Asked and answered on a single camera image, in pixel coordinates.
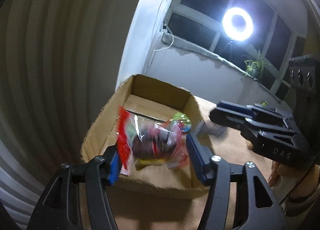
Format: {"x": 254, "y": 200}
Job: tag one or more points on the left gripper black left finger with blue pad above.
{"x": 59, "y": 205}

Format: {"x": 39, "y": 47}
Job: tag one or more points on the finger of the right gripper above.
{"x": 231, "y": 118}
{"x": 256, "y": 112}

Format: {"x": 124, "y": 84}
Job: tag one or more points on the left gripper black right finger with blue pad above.
{"x": 256, "y": 207}

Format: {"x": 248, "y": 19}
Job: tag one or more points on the round green white snack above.
{"x": 183, "y": 122}

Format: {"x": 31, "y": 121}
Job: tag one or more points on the brown cardboard box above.
{"x": 147, "y": 100}

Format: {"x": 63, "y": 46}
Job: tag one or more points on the yellow candy packet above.
{"x": 141, "y": 163}

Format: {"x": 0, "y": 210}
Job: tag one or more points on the red-edged clear dark pastry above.
{"x": 143, "y": 137}

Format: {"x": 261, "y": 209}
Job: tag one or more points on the beige knit sleeve forearm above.
{"x": 295, "y": 207}

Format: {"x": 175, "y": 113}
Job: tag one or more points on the person's right hand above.
{"x": 283, "y": 178}

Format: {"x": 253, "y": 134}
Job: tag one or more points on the green snack bag on shelf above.
{"x": 263, "y": 103}

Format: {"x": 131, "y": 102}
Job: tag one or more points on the dark brown chocolate bar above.
{"x": 210, "y": 128}

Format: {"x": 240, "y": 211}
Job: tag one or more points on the potted spider plant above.
{"x": 255, "y": 67}

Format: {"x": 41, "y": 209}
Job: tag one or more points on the grey window sill cover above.
{"x": 208, "y": 75}

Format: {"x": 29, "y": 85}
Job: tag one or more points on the ring light tripod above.
{"x": 228, "y": 48}

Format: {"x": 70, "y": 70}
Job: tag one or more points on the bright ring light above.
{"x": 237, "y": 24}

